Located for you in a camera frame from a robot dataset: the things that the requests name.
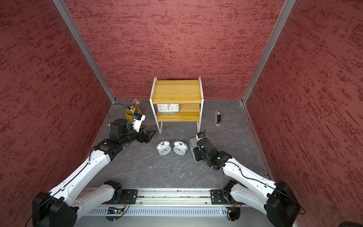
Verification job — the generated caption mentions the aluminium corner post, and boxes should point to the aluminium corner post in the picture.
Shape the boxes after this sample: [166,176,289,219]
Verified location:
[52,0,116,104]
[242,0,296,105]

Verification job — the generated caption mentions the bundle of coloured pencils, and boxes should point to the bundle of coloured pencils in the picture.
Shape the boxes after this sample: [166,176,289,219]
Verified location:
[133,99,140,112]

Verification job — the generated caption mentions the white frame wooden shelf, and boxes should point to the white frame wooden shelf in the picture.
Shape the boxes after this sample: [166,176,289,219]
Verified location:
[149,77,204,134]

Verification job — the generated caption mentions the right aluminium corner post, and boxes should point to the right aluminium corner post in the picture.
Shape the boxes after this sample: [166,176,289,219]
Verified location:
[242,0,296,105]

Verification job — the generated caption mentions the grey square alarm clock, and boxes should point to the grey square alarm clock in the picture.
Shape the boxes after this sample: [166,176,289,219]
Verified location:
[157,104,180,114]
[189,137,198,158]

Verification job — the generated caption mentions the yellow metal pen bucket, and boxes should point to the yellow metal pen bucket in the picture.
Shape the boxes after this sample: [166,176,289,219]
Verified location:
[125,107,141,124]

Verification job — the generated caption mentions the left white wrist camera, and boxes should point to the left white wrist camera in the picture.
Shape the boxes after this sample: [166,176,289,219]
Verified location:
[132,113,146,132]

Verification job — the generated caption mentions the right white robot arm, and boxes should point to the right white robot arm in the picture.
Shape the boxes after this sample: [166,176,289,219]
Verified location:
[191,132,302,227]

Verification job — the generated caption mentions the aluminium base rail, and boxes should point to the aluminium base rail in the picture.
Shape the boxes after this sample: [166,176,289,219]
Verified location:
[56,187,298,227]

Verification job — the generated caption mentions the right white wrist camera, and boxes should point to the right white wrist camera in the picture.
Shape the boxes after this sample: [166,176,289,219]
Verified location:
[196,130,206,141]

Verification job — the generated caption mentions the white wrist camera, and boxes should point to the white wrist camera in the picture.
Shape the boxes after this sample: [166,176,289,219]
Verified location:
[196,130,206,141]
[132,113,146,132]

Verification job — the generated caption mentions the white twin-bell clock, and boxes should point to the white twin-bell clock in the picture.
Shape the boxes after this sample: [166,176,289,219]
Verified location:
[157,141,172,156]
[173,141,188,156]

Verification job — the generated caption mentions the left aluminium corner post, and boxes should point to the left aluminium corner post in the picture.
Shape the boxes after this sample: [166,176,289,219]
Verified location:
[52,0,116,104]

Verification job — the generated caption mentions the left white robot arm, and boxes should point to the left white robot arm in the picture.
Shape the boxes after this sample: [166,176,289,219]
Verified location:
[30,119,156,227]

